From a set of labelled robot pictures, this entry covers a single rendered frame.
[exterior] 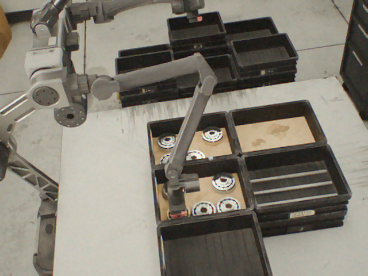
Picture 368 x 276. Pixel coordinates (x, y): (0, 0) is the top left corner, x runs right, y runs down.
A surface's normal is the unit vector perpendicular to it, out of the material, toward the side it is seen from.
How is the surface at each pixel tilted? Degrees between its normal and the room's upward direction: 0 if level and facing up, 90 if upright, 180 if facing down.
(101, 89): 62
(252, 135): 0
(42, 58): 0
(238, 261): 0
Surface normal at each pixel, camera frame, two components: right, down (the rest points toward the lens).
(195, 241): -0.08, -0.70
